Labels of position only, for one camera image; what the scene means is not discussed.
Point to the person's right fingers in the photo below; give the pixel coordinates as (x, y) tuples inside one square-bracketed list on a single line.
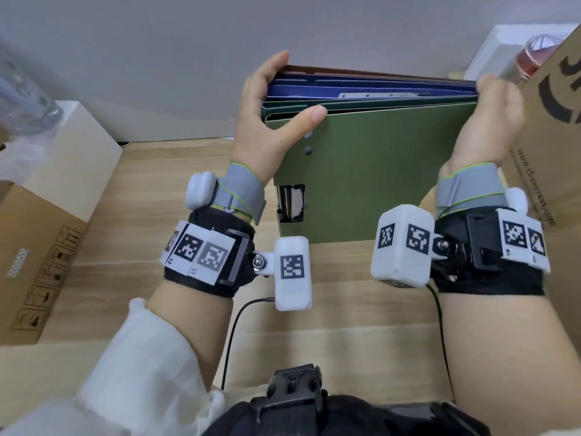
[(490, 84)]

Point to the person's right forearm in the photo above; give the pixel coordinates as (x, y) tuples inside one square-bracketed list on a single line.
[(508, 358)]

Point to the white foam box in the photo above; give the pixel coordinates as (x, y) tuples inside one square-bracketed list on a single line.
[(499, 49)]

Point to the grey wrist band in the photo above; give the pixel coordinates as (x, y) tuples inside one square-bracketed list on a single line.
[(240, 190), (470, 188)]

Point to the person's right hand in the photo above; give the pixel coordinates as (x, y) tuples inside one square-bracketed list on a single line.
[(492, 127)]

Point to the clear plastic bag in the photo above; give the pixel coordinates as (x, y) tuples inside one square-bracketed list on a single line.
[(22, 90)]

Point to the large printed cardboard box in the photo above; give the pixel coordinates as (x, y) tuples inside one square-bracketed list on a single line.
[(551, 145)]

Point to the person's left thumb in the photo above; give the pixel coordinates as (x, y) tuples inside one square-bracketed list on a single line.
[(304, 118)]

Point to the person's left forearm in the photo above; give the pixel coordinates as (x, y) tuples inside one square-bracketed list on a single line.
[(195, 326)]

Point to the dark red file folder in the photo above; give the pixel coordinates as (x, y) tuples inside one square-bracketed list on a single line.
[(363, 73)]

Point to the person's left hand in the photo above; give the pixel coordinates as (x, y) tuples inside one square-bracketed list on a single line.
[(254, 131)]

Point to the white sleeve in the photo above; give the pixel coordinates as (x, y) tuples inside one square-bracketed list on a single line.
[(136, 381)]

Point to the black chest harness mount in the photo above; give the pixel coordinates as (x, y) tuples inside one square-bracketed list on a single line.
[(295, 404)]

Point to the green file folder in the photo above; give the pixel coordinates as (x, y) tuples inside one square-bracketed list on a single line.
[(376, 172)]

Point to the brown cardboard box with symbols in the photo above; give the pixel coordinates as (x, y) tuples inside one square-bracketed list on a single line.
[(31, 267)]

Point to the blue file folder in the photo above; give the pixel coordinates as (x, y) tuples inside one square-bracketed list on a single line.
[(363, 86)]

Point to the white rounded wrist tracker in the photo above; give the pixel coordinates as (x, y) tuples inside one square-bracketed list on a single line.
[(517, 202), (200, 190)]

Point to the clear bottle with red liquid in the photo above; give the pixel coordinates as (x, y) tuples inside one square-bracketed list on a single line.
[(535, 54)]

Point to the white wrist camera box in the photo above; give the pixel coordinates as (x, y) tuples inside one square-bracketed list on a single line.
[(293, 272), (401, 242)]

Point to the white marker tag plate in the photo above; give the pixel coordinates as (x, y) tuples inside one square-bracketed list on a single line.
[(199, 252), (522, 238)]

